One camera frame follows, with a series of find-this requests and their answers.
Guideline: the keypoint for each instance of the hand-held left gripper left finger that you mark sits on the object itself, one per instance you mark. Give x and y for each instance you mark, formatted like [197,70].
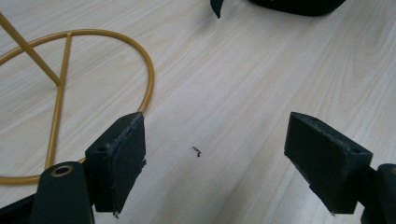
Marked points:
[120,168]

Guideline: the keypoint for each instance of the small dark debris speck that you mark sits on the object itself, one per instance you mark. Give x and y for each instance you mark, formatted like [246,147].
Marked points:
[196,151]

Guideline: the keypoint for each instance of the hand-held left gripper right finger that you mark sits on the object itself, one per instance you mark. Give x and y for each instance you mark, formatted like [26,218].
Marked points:
[323,165]

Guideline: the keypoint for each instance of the black headphones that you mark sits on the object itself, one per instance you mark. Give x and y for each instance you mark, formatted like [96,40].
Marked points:
[299,6]

